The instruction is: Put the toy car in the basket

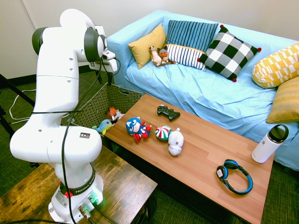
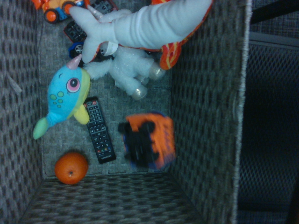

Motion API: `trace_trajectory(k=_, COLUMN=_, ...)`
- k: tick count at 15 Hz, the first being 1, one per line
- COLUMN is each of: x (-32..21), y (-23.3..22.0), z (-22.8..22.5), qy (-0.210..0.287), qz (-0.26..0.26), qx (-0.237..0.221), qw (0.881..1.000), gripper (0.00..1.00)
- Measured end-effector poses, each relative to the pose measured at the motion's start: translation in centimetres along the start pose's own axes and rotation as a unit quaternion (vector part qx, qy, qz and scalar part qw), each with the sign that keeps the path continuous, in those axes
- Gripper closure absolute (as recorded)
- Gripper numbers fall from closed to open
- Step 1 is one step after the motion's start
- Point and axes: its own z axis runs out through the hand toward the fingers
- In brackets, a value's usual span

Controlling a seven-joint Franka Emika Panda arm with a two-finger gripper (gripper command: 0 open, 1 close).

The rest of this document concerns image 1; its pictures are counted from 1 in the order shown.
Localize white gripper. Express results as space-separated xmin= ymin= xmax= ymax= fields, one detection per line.
xmin=89 ymin=58 xmax=118 ymax=85

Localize grey woven basket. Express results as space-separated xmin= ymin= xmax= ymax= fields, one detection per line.
xmin=62 ymin=81 xmax=144 ymax=140

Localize white plush with orange hair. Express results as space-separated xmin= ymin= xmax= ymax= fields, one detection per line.
xmin=105 ymin=106 xmax=125 ymax=122

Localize blue yellow fish plush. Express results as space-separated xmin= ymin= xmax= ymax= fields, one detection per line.
xmin=92 ymin=119 xmax=113 ymax=134

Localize plain yellow pillow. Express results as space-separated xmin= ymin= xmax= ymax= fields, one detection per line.
xmin=128 ymin=23 xmax=167 ymax=70

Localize white brown animal plush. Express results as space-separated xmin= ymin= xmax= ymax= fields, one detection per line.
xmin=149 ymin=45 xmax=164 ymax=67

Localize Captain America plush doll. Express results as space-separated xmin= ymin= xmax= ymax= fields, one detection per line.
xmin=125 ymin=117 xmax=152 ymax=143

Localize brown plush with blue hat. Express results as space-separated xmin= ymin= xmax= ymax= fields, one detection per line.
xmin=158 ymin=45 xmax=178 ymax=65

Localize black Sony game controller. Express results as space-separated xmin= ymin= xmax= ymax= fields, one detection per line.
xmin=157 ymin=105 xmax=181 ymax=122

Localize red green peppermint plush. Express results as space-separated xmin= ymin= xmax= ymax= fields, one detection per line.
xmin=149 ymin=125 xmax=173 ymax=142

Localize white navy striped pillow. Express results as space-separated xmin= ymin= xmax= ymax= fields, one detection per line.
xmin=163 ymin=43 xmax=206 ymax=72

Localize light blue sofa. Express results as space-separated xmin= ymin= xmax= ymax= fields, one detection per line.
xmin=107 ymin=9 xmax=299 ymax=171

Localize white seal plush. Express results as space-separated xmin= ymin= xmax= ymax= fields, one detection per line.
xmin=167 ymin=127 xmax=185 ymax=156

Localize blue striped pillow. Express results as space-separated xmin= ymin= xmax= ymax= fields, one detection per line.
xmin=165 ymin=20 xmax=219 ymax=53

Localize black white checked pillow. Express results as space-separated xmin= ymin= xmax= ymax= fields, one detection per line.
xmin=197 ymin=24 xmax=262 ymax=83

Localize yellow white patterned bolster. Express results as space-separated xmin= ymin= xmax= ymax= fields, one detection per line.
xmin=251 ymin=42 xmax=299 ymax=89

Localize white water bottle black lid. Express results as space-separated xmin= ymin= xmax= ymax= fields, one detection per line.
xmin=251 ymin=124 xmax=290 ymax=164

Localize black blue headphones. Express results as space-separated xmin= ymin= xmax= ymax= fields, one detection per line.
xmin=216 ymin=159 xmax=254 ymax=196

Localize mustard knitted pillow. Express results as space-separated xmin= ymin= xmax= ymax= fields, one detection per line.
xmin=266 ymin=76 xmax=299 ymax=124

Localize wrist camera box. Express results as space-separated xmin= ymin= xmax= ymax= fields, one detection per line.
xmin=101 ymin=51 xmax=116 ymax=60

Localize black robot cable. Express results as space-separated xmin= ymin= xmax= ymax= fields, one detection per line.
xmin=61 ymin=56 xmax=122 ymax=224

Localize black camera tripod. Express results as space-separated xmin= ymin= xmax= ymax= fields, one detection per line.
xmin=0 ymin=73 xmax=36 ymax=140

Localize white floor cable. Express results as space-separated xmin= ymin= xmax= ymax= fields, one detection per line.
xmin=8 ymin=88 xmax=37 ymax=125

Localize black base power cable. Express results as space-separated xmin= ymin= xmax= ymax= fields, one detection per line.
xmin=90 ymin=198 xmax=120 ymax=224

